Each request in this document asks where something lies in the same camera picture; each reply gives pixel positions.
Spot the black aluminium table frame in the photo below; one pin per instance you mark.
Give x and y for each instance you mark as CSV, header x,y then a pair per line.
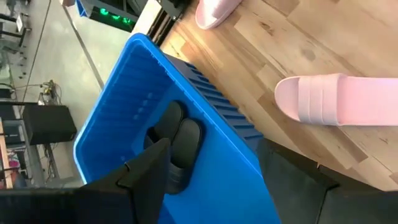
x,y
168,15

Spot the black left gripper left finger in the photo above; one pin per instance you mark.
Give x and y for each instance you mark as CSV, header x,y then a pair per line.
x,y
149,180

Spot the blue plastic bin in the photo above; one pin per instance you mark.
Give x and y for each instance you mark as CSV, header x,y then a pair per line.
x,y
124,102

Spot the pink slide sandal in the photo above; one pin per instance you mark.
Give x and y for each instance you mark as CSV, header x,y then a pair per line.
x,y
342,99
214,12

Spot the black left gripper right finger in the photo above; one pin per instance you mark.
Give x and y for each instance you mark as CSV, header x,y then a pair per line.
x,y
295,189

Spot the computer with green lights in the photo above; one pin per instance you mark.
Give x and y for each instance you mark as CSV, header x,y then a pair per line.
x,y
115,20

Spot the black slide sandal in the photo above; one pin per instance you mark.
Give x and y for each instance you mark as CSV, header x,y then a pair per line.
x,y
186,143
169,119

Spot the black box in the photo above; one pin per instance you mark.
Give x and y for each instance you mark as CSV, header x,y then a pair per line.
x,y
49,124

